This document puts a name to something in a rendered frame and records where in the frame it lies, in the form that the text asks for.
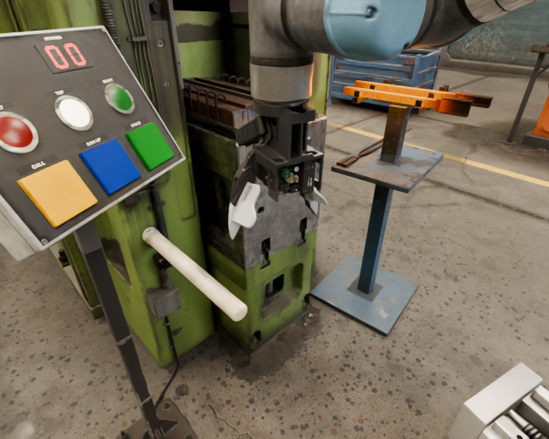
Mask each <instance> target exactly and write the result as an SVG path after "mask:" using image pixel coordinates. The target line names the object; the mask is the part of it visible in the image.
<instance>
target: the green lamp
mask: <svg viewBox="0 0 549 439"><path fill-rule="evenodd" d="M109 98H110V100H111V101H112V103H113V104H114V105H115V106H116V107H118V108H119V109H120V110H123V111H127V110H129V109H130V108H131V107H132V101H131V98H130V97H129V95H128V94H127V93H126V92H125V91H124V90H123V89H121V88H119V87H116V86H114V87H112V88H111V89H110V90H109Z"/></svg>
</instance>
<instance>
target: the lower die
mask: <svg viewBox="0 0 549 439"><path fill-rule="evenodd" d="M190 78H198V77H190ZM201 79H205V80H208V81H212V82H215V83H219V84H225V85H229V86H233V87H236V88H240V89H243V90H247V91H251V88H250V87H246V86H243V85H238V84H232V83H228V82H225V81H221V80H217V79H213V78H207V77H204V78H201ZM183 84H189V85H190V86H197V87H198V88H199V89H201V88H204V89H206V90H207V92H209V91H214V92H215V93H216V95H217V94H219V93H222V94H224V95H225V97H226V101H227V102H226V103H225V104H224V98H223V97H222V96H218V98H217V108H218V118H219V121H220V122H221V123H223V124H225V125H230V126H232V127H235V128H237V129H239V128H241V127H242V126H243V125H245V124H246V123H248V122H249V121H251V120H252V119H254V118H256V117H257V116H259V115H260V114H257V113H255V112H254V102H253V99H254V98H253V97H252V96H251V95H247V94H245V93H241V92H237V91H231V90H228V89H225V88H221V87H218V86H214V85H210V84H205V83H201V82H198V81H194V80H191V79H188V78H183ZM188 90H189V87H188V86H184V90H183V97H184V103H185V107H186V110H187V111H190V103H189V96H188ZM191 99H192V107H193V112H194V113H197V114H198V111H199V110H198V103H197V90H196V89H195V88H192V93H191ZM199 99H200V111H201V115H202V116H204V117H206V116H207V107H206V93H205V92H204V91H200V94H199ZM207 101H208V110H209V115H210V119H212V120H215V119H216V114H215V104H214V95H213V93H210V94H208V98H207Z"/></svg>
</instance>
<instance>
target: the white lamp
mask: <svg viewBox="0 0 549 439"><path fill-rule="evenodd" d="M60 111H61V114H62V115H63V117H64V119H65V120H67V121H68V122H69V123H71V124H72V125H75V126H85V125H87V124H88V122H89V113H88V111H87V110H86V109H85V107H84V106H83V105H81V104H80V103H79V102H78V101H75V100H72V99H66V100H64V101H63V102H62V103H61V104H60Z"/></svg>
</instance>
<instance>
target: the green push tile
mask: <svg viewBox="0 0 549 439"><path fill-rule="evenodd" d="M125 137H126V138H127V140H128V141H129V143H130V144H131V146H132V148H133V149H134V151H135V152H136V153H137V154H138V156H139V158H140V159H141V161H142V162H143V164H144V165H145V167H146V169H147V170H148V172H149V171H151V170H152V169H154V168H155V167H157V166H159V165H161V164H163V163H164V162H166V161H167V160H169V159H171V158H172V157H174V154H173V152H172V150H171V148H170V147H169V145H168V144H167V142H166V141H165V139H164V138H163V136H162V134H161V133H160V131H159V129H158V127H157V126H156V125H155V124H154V122H152V123H149V124H147V125H143V126H141V127H140V128H138V129H135V130H133V131H131V132H128V133H126V134H125Z"/></svg>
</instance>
